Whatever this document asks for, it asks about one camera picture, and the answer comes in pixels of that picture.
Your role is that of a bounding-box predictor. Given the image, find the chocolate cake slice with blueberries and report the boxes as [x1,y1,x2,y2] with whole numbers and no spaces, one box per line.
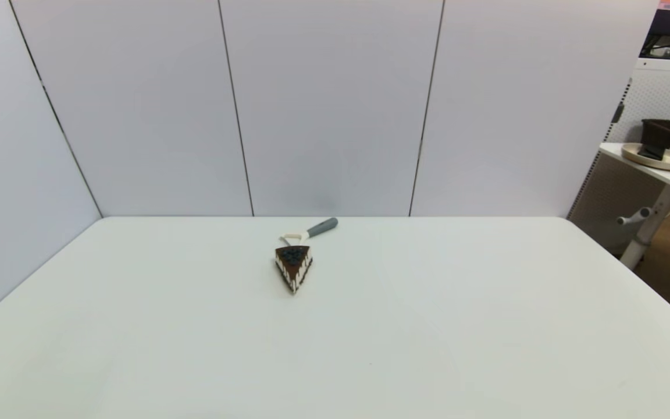
[275,245,313,294]

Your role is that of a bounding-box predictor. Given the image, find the white side table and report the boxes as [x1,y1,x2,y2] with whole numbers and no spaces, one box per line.
[598,143,670,271]

